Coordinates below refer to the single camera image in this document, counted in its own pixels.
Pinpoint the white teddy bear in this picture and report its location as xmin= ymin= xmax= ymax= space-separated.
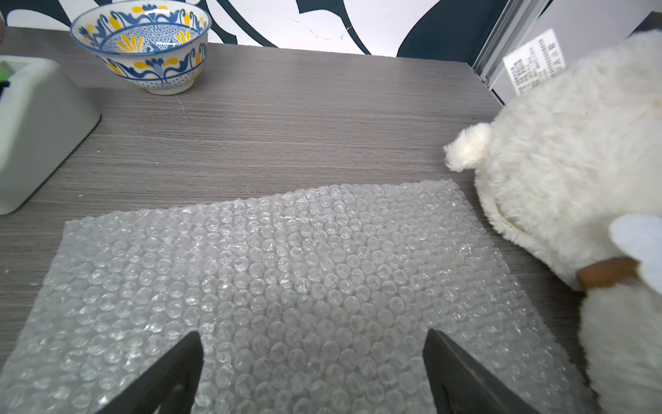
xmin=445 ymin=29 xmax=661 ymax=413

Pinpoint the right bubble wrap sheet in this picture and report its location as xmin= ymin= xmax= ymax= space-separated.
xmin=1 ymin=181 xmax=596 ymax=413

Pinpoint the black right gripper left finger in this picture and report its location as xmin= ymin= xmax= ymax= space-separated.
xmin=99 ymin=331 xmax=203 ymax=414

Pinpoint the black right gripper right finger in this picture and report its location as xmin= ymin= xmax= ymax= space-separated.
xmin=422 ymin=329 xmax=536 ymax=414

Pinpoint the blue yellow floral bowl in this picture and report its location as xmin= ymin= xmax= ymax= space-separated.
xmin=70 ymin=1 xmax=211 ymax=96

